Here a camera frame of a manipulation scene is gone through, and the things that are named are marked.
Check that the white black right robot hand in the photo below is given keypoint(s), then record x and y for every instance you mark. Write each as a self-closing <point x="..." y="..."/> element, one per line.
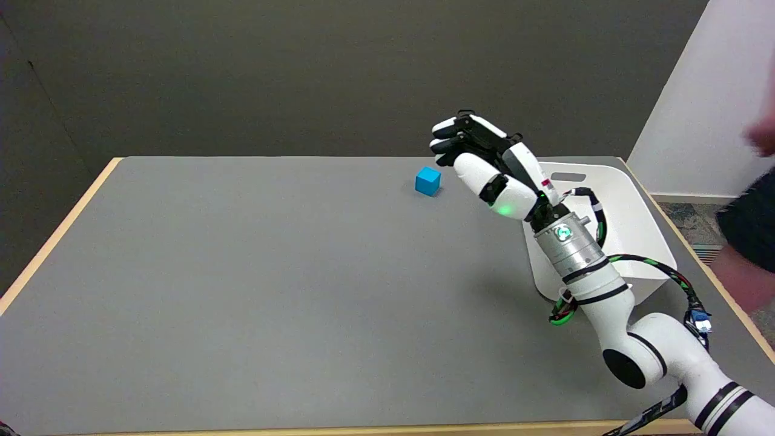
<point x="484" y="172"/>

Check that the person in dark shorts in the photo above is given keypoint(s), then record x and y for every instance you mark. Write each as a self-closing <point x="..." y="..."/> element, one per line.
<point x="748" y="242"/>

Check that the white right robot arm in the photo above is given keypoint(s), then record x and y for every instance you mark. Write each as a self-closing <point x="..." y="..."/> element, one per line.
<point x="611" y="309"/>

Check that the blue wooden cube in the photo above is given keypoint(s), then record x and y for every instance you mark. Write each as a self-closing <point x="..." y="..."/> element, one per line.
<point x="428" y="181"/>

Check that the white plastic bin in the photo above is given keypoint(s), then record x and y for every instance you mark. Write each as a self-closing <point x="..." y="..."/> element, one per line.
<point x="629" y="230"/>

